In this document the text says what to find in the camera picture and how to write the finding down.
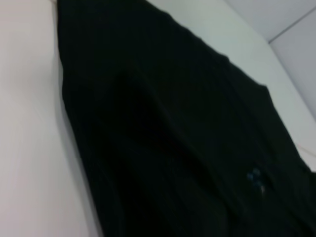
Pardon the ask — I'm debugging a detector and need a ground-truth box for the black shirt with white print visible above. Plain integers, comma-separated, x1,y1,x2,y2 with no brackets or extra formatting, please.
55,0,316,237

